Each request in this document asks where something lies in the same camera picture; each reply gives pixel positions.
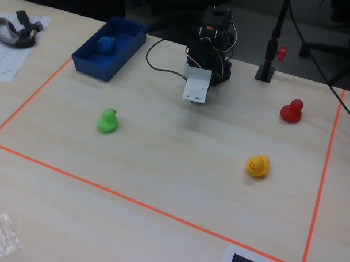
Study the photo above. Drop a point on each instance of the black camera stand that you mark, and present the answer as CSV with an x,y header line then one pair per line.
x,y
264,72

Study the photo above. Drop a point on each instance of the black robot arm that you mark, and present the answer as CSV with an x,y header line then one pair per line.
x,y
216,26

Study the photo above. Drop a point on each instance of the green rubber duck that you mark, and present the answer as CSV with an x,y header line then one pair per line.
x,y
107,123

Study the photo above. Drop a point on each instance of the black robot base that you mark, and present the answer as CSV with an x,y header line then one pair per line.
x,y
226,72

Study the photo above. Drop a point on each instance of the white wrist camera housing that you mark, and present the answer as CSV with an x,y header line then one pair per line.
x,y
196,85

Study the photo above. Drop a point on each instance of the yellow rubber duck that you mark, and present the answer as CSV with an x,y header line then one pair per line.
x,y
258,167

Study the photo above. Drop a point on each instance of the clear plastic bag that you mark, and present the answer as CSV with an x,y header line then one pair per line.
x,y
1,237

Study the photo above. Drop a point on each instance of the printed white paper sheet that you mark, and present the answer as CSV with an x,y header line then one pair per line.
x,y
7,62

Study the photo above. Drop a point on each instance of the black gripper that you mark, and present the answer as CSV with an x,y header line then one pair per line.
x,y
195,102

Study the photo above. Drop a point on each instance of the orange tape strip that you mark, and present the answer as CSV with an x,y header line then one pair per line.
x,y
138,203
32,98
322,179

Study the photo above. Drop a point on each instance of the blue rubber duck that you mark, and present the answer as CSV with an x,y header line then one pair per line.
x,y
106,45

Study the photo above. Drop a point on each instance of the red rubber duck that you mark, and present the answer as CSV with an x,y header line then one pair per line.
x,y
291,113

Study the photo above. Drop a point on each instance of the white paper with black bar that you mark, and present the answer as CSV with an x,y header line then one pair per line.
x,y
251,261

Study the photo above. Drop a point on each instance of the black office chair base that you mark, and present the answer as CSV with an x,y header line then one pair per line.
x,y
316,48

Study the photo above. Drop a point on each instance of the red clamp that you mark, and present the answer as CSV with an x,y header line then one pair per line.
x,y
282,52

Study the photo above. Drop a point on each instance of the black grey hand tool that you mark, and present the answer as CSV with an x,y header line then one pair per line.
x,y
23,35

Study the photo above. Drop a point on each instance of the blue plastic box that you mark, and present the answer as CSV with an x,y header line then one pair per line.
x,y
91,66

